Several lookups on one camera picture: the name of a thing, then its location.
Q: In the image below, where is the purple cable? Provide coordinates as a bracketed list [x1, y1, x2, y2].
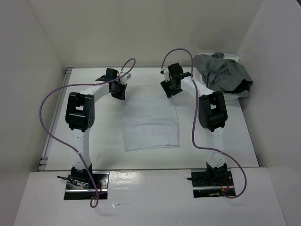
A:
[39, 58, 137, 209]
[161, 48, 247, 200]

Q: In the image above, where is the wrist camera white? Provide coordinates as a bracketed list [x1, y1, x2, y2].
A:
[160, 68, 170, 82]
[119, 72, 131, 85]

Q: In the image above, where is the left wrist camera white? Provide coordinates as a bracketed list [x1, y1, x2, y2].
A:
[119, 72, 131, 85]

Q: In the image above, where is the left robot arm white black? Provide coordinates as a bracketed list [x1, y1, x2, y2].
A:
[65, 68, 131, 188]

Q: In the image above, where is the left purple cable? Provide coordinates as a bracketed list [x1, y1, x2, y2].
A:
[39, 58, 137, 209]

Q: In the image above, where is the white laundry basket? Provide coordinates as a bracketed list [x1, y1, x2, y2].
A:
[200, 52, 239, 101]

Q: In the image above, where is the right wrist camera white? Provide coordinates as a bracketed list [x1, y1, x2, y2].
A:
[160, 68, 170, 82]

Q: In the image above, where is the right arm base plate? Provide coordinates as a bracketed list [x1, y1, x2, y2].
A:
[187, 170, 236, 198]

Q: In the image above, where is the black garment in basket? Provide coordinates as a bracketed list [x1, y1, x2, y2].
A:
[233, 80, 253, 98]

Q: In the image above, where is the grey skirt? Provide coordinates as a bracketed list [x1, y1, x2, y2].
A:
[194, 53, 252, 94]

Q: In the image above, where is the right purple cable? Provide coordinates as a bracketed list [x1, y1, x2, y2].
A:
[161, 48, 247, 200]

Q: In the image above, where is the white skirt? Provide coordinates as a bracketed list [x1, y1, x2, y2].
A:
[122, 94, 179, 151]

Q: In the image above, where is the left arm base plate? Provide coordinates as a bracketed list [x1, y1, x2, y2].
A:
[57, 171, 111, 201]

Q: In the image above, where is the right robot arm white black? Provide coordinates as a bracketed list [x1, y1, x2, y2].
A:
[160, 63, 228, 186]

